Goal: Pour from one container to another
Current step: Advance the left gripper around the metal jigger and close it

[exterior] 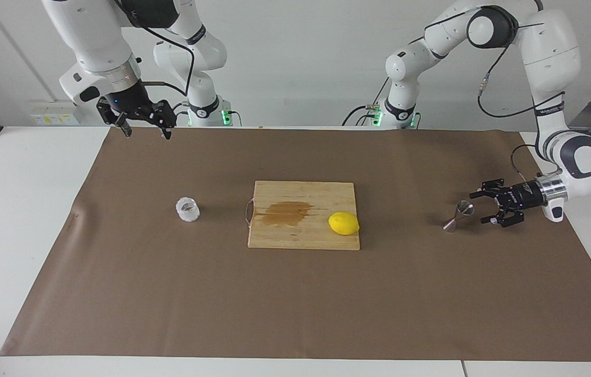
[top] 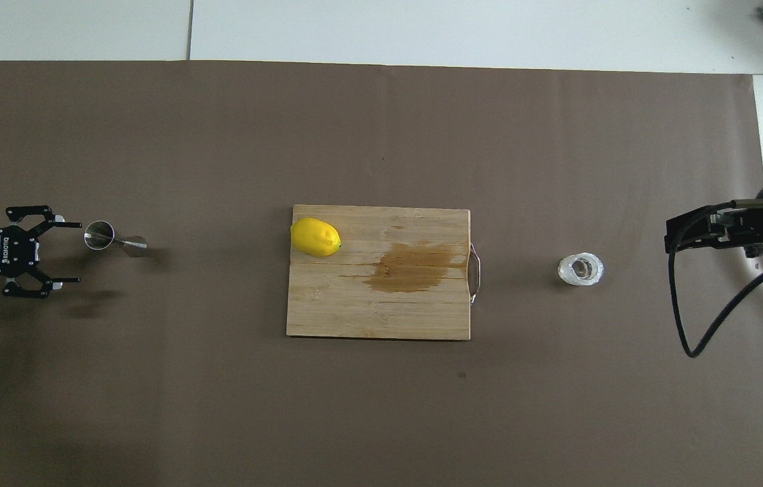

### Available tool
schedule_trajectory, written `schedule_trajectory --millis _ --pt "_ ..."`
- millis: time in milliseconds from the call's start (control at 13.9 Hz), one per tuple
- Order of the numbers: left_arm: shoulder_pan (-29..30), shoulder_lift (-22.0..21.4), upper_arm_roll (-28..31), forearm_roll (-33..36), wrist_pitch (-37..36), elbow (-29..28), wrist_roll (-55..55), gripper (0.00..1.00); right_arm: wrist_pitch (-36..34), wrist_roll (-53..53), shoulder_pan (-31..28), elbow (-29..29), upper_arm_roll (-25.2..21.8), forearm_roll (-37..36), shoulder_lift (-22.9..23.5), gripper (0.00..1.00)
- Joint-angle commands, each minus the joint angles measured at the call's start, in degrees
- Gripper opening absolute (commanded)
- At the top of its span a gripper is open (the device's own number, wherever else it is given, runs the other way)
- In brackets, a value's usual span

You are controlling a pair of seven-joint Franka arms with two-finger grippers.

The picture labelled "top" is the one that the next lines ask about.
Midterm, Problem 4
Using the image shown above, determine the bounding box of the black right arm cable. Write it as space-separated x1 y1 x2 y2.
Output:
667 198 763 359

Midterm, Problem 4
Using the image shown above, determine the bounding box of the yellow lemon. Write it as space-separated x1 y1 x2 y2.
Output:
290 217 342 258

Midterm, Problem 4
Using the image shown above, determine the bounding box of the brown paper table mat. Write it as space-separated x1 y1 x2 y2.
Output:
0 60 763 487

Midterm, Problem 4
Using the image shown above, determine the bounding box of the metal double jigger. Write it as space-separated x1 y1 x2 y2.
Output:
84 221 148 258

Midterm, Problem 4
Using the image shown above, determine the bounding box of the wooden cutting board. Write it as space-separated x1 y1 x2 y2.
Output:
286 205 482 341

